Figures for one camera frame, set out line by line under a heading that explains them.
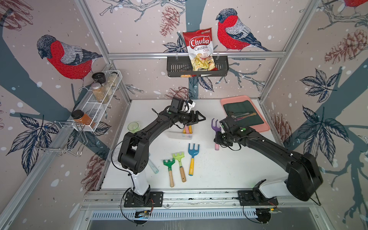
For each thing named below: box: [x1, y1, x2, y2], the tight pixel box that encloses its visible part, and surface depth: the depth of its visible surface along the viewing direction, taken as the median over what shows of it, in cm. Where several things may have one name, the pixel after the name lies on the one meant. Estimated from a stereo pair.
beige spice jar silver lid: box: [91, 81, 110, 104], surface depth 74 cm
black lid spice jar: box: [91, 71, 108, 86], surface depth 76 cm
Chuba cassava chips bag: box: [182, 27, 219, 71], surface depth 85 cm
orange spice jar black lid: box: [71, 109, 96, 128], surface depth 62 cm
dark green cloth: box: [223, 100, 265, 127], surface depth 116 cm
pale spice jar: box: [107, 71, 119, 87], surface depth 87 cm
